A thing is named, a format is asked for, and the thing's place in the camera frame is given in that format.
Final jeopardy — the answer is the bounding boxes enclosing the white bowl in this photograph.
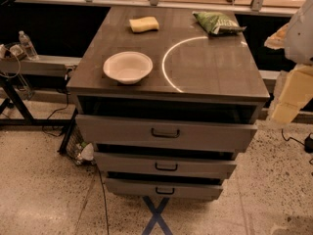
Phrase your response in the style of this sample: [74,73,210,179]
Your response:
[103,51,153,84]

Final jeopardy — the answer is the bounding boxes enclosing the middle drawer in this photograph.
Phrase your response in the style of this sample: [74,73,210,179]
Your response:
[94,152,236,179]

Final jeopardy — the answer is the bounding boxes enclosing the top drawer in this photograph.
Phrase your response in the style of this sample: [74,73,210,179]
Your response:
[76,115,257,152]

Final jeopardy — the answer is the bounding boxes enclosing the drawer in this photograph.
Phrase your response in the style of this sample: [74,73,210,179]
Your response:
[105,178,223,201]
[94,152,236,179]
[76,115,257,152]

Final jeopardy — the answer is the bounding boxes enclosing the bottom drawer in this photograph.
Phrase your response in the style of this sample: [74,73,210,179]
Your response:
[105,178,223,201]

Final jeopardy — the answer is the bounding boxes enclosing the wire waste basket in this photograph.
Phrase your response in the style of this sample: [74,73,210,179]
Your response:
[66,125,95,165]

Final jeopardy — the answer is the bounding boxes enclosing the black floor cable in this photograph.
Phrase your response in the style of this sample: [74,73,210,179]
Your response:
[97,168,111,235]

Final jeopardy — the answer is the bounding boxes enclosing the grey drawer cabinet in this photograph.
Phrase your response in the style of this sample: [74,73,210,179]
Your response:
[67,7,269,187]

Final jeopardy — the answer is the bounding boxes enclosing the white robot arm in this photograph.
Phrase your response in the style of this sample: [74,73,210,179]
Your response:
[271,0,313,124]

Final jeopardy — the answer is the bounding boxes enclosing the black power adapter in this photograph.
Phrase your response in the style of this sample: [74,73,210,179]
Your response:
[304,134,313,153]

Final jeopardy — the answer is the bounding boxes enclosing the clear plastic water bottle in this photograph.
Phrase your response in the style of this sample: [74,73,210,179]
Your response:
[19,30,39,60]

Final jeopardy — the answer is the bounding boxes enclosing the black metal side table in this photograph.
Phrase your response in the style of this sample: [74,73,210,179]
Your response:
[0,55,80,154]

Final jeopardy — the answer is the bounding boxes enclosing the green chip bag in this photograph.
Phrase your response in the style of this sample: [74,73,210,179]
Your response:
[193,12,246,35]

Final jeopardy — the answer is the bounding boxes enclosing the yellow sponge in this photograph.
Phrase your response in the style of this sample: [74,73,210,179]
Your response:
[129,17,159,33]

